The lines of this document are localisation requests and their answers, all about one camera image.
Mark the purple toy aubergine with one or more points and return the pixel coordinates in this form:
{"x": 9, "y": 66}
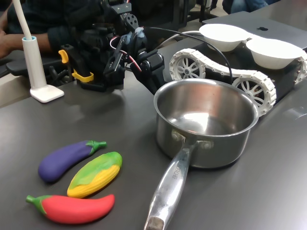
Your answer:
{"x": 60, "y": 163}

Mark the person's hand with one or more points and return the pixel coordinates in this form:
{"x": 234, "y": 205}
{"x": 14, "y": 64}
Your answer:
{"x": 4, "y": 45}

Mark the pale grey putty lump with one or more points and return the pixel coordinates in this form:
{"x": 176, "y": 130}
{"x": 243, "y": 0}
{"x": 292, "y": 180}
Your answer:
{"x": 139, "y": 32}

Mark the black office chair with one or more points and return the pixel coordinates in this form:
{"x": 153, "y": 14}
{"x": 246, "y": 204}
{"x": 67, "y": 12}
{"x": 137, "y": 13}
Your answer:
{"x": 168, "y": 14}

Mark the tracked vehicle with white tracks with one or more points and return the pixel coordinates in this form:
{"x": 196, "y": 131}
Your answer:
{"x": 216, "y": 69}

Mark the black yellow clamp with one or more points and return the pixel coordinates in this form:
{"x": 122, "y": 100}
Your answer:
{"x": 79, "y": 64}

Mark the white bowl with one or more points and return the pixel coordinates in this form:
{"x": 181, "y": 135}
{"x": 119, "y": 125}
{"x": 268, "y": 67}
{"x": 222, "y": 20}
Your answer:
{"x": 273, "y": 56}
{"x": 223, "y": 38}

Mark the yellow green toy corn cob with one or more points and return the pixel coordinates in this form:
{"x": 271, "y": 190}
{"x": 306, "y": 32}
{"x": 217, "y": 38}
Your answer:
{"x": 96, "y": 176}

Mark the person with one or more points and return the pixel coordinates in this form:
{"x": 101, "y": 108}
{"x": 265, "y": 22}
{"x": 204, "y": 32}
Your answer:
{"x": 247, "y": 6}
{"x": 48, "y": 14}

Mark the black armrest pad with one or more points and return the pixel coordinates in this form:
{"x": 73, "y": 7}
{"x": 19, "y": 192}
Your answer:
{"x": 18, "y": 68}

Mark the grey laptop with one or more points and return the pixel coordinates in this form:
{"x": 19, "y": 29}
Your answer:
{"x": 283, "y": 31}

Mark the red toy chilli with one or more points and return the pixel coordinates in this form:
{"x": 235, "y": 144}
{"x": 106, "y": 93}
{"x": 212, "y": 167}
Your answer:
{"x": 74, "y": 210}

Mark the black wrist camera board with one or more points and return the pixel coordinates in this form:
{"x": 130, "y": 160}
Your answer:
{"x": 114, "y": 60}

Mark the white post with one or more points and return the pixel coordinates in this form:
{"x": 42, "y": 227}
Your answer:
{"x": 36, "y": 62}

